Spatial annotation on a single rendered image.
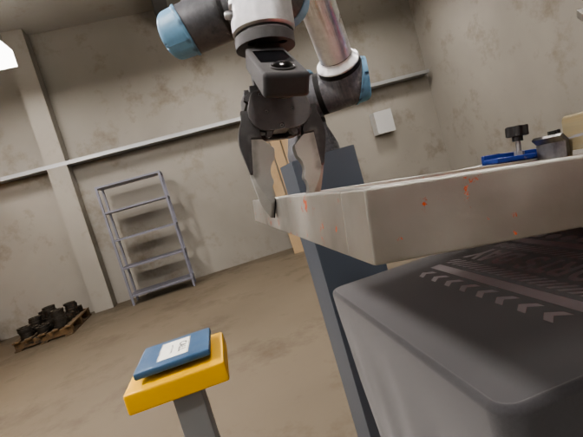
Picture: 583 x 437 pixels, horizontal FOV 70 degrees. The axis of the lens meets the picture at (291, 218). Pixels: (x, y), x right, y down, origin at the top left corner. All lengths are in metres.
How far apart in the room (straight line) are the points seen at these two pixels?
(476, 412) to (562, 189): 0.20
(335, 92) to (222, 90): 6.62
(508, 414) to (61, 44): 8.11
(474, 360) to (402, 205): 0.24
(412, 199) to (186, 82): 7.59
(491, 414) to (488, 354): 0.08
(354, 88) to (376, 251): 0.97
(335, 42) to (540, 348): 0.85
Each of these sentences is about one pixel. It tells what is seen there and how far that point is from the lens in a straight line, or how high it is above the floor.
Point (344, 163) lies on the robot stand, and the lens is 1.15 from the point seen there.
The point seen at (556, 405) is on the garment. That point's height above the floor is 0.94.
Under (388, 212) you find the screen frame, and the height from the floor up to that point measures 1.12.
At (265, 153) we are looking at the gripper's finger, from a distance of 0.48.
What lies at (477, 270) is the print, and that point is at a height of 0.95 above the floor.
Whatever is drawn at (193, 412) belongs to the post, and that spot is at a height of 0.88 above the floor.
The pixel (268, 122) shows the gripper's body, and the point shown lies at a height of 1.22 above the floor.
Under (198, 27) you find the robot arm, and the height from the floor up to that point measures 1.39.
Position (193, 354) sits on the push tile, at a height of 0.97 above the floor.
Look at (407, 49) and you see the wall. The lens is 8.88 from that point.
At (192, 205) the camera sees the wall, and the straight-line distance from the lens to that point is 7.46.
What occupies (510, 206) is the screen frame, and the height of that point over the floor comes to 1.11.
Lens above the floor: 1.15
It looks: 5 degrees down
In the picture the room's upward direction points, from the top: 16 degrees counter-clockwise
